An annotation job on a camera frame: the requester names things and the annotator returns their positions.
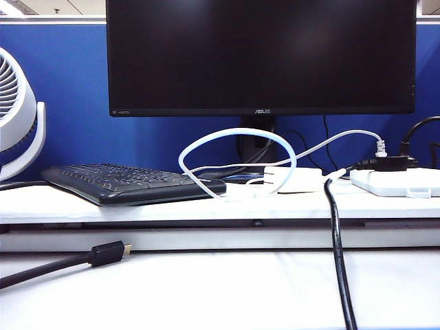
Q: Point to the black ASUS monitor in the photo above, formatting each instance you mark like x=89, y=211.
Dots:
x=261, y=51

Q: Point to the dark glossy monitor base plate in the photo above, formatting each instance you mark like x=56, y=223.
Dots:
x=237, y=178

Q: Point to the black keyboard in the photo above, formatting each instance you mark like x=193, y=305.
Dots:
x=137, y=192

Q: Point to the white power strip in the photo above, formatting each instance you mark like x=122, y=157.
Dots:
x=385, y=182

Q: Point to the black plug adapter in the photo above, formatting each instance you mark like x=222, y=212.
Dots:
x=392, y=163

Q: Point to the white desk fan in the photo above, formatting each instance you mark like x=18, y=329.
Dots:
x=17, y=113

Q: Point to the black monitor stand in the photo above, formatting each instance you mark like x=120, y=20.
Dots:
x=256, y=151

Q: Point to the white charging base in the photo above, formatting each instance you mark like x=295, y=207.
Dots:
x=302, y=178

